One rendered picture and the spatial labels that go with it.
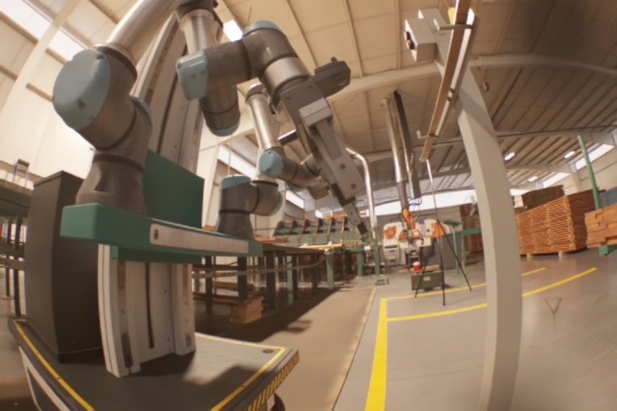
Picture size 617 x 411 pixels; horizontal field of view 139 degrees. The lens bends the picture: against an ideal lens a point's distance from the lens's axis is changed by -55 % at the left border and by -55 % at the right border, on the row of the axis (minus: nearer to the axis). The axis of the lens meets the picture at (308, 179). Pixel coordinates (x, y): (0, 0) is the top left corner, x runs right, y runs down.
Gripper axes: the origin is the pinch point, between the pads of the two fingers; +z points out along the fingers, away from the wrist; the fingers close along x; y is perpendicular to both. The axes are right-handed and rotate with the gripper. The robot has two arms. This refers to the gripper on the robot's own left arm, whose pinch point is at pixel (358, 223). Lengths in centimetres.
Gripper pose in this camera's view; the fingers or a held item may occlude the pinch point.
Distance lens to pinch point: 74.2
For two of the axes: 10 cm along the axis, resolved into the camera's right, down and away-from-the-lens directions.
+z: 3.7, 7.7, -5.2
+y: 8.6, -5.0, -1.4
